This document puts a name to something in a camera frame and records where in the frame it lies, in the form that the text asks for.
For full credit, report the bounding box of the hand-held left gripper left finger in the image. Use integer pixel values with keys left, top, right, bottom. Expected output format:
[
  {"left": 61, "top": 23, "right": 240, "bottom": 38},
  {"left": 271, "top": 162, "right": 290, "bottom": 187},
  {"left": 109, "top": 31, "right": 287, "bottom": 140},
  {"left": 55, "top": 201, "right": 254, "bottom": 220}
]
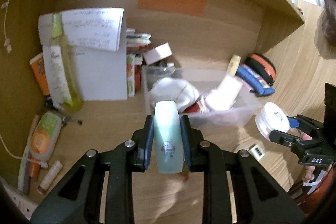
[{"left": 31, "top": 115, "right": 156, "bottom": 224}]

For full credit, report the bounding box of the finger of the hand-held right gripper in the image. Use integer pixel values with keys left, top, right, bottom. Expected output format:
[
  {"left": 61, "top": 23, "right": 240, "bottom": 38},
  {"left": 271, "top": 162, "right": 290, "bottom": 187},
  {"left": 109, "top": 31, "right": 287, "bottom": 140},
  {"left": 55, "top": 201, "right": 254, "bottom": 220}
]
[
  {"left": 269, "top": 130, "right": 302, "bottom": 147},
  {"left": 287, "top": 116, "right": 306, "bottom": 129}
]

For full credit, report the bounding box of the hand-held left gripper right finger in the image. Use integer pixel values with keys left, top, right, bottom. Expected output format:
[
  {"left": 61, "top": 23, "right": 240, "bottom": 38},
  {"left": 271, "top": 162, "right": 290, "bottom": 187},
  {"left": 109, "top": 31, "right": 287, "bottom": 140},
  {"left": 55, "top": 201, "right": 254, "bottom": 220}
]
[{"left": 180, "top": 116, "right": 306, "bottom": 224}]

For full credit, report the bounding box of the light blue bottle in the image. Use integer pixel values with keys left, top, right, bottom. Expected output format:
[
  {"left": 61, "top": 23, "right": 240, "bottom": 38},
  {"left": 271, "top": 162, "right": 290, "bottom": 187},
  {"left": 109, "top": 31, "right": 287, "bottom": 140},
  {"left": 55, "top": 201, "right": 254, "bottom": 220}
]
[{"left": 153, "top": 100, "right": 184, "bottom": 175}]

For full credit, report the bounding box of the white round case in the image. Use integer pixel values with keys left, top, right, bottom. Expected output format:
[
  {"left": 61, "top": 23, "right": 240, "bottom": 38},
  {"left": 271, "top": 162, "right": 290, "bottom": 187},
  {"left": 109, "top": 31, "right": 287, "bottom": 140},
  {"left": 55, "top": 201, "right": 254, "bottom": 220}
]
[{"left": 255, "top": 102, "right": 291, "bottom": 139}]

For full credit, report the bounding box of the red cloth pouch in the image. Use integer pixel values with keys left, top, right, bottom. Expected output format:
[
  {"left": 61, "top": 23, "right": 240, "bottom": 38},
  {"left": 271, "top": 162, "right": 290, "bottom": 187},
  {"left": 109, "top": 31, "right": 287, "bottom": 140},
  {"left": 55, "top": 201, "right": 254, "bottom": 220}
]
[{"left": 183, "top": 104, "right": 203, "bottom": 115}]

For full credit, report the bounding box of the translucent plastic storage box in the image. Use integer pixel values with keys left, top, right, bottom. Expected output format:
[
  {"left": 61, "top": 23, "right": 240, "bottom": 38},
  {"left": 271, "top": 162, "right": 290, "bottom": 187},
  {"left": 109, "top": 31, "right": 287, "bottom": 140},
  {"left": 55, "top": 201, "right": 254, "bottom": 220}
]
[{"left": 142, "top": 67, "right": 263, "bottom": 128}]

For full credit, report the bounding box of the white drawstring pouch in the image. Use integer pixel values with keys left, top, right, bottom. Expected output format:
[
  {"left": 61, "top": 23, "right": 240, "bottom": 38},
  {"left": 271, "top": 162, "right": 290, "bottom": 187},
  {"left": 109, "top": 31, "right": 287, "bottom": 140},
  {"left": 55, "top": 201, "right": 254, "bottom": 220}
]
[{"left": 150, "top": 78, "right": 200, "bottom": 112}]

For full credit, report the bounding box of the white candle jar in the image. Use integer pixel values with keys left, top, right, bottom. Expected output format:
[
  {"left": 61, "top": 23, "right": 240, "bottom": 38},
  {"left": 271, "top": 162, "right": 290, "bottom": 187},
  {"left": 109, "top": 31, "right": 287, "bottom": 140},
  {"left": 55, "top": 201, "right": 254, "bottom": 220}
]
[{"left": 204, "top": 74, "right": 244, "bottom": 112}]

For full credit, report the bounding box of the person's right hand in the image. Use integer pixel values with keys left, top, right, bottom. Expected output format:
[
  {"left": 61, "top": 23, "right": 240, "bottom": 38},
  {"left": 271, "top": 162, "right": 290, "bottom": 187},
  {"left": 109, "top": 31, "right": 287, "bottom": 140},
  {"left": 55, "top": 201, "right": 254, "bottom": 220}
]
[{"left": 302, "top": 165, "right": 316, "bottom": 182}]

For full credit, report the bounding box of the small white block with squares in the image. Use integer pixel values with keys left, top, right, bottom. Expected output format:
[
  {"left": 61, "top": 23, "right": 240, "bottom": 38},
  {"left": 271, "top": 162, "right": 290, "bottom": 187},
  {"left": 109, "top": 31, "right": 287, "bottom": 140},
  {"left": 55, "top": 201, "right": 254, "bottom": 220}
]
[{"left": 248, "top": 144, "right": 264, "bottom": 161}]

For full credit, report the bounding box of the blue pencil pouch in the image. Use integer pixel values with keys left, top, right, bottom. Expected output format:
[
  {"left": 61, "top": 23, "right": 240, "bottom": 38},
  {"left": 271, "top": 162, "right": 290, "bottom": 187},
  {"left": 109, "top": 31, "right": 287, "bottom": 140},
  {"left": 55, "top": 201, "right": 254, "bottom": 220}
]
[{"left": 236, "top": 64, "right": 275, "bottom": 97}]

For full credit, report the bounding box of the black and orange case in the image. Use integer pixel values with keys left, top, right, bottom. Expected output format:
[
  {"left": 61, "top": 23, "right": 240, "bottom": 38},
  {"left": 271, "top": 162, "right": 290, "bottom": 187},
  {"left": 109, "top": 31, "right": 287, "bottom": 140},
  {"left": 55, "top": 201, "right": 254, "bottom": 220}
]
[{"left": 245, "top": 53, "right": 277, "bottom": 88}]

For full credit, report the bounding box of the fruit print box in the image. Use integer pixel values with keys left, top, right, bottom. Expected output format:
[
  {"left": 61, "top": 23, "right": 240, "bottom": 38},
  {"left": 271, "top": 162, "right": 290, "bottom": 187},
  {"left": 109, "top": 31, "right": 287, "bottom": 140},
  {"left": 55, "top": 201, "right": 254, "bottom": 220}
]
[{"left": 126, "top": 53, "right": 144, "bottom": 97}]

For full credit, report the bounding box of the glass bowl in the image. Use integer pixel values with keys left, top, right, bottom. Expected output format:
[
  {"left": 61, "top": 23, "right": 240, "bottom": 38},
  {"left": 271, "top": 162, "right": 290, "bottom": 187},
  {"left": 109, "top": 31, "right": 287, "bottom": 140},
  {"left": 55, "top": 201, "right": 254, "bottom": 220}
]
[{"left": 146, "top": 66, "right": 175, "bottom": 78}]

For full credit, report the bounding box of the cream sunscreen bottle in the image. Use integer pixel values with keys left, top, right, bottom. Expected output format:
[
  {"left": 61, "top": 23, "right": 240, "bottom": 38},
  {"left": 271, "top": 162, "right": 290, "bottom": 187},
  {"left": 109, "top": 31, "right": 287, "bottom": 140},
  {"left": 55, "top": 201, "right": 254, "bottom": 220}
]
[{"left": 227, "top": 54, "right": 242, "bottom": 76}]

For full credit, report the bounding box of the black hair clip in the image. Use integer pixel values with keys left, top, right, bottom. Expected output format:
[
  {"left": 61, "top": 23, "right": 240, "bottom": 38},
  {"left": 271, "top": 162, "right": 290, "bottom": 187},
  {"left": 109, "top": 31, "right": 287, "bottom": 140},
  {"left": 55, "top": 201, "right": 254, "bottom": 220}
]
[{"left": 47, "top": 103, "right": 83, "bottom": 126}]

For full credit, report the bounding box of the small white carton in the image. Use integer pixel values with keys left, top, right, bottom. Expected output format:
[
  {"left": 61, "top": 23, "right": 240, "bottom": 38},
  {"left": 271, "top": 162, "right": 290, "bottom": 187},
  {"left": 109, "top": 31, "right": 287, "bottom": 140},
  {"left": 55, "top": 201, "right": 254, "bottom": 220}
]
[{"left": 143, "top": 43, "right": 173, "bottom": 65}]

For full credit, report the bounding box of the brown hanging bag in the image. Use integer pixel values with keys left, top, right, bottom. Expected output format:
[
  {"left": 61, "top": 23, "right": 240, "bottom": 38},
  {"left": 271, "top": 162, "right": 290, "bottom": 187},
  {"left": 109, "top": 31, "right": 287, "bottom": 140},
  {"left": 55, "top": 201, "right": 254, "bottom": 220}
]
[{"left": 314, "top": 0, "right": 336, "bottom": 61}]

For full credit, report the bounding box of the beige lip balm stick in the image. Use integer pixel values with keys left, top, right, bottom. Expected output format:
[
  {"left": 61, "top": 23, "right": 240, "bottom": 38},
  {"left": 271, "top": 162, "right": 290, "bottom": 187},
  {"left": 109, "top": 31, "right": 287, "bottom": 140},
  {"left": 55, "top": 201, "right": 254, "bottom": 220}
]
[{"left": 37, "top": 160, "right": 63, "bottom": 194}]

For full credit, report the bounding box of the yellow-green spray bottle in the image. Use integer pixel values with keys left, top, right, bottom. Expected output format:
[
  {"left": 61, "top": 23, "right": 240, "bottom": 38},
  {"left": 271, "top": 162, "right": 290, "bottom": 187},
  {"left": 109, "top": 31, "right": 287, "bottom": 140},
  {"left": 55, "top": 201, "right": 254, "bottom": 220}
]
[{"left": 43, "top": 12, "right": 84, "bottom": 113}]

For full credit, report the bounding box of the orange label lotion bottle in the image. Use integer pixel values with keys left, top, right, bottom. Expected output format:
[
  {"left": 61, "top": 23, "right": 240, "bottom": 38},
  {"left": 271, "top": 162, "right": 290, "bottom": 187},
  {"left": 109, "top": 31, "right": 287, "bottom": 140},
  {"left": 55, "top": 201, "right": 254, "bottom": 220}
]
[{"left": 29, "top": 111, "right": 62, "bottom": 162}]

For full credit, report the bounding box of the stack of booklets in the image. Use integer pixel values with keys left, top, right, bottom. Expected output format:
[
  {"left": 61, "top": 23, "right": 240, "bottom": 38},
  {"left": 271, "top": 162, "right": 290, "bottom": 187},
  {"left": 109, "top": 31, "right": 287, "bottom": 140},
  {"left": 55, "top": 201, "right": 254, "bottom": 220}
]
[{"left": 126, "top": 28, "right": 152, "bottom": 53}]

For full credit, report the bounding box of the orange tube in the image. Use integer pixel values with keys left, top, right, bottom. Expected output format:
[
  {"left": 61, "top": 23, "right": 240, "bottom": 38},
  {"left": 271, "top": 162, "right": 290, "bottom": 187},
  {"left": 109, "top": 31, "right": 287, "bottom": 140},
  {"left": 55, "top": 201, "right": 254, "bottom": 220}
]
[{"left": 29, "top": 52, "right": 51, "bottom": 99}]

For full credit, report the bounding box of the white printed paper sheet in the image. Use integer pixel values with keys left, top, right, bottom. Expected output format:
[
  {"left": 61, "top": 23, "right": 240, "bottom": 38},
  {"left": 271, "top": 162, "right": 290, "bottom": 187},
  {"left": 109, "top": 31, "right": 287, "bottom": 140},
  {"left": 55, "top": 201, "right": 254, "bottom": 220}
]
[{"left": 38, "top": 7, "right": 125, "bottom": 53}]

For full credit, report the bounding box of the orange paper note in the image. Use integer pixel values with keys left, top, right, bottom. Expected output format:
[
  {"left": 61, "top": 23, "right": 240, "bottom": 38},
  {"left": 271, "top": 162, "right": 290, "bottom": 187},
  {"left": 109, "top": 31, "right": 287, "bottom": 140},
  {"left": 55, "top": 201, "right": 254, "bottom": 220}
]
[{"left": 138, "top": 0, "right": 207, "bottom": 16}]

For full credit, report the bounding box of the white power strip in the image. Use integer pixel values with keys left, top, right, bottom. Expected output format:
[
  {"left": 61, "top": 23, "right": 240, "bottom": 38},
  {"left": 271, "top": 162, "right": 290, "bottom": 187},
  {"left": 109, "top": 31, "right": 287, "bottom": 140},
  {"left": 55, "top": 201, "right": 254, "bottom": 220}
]
[{"left": 0, "top": 178, "right": 40, "bottom": 223}]

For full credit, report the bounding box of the white cable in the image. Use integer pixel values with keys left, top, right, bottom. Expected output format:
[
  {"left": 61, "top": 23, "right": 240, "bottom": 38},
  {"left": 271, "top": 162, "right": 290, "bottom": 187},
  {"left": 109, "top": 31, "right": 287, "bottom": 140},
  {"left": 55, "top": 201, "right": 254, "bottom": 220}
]
[{"left": 0, "top": 0, "right": 29, "bottom": 160}]

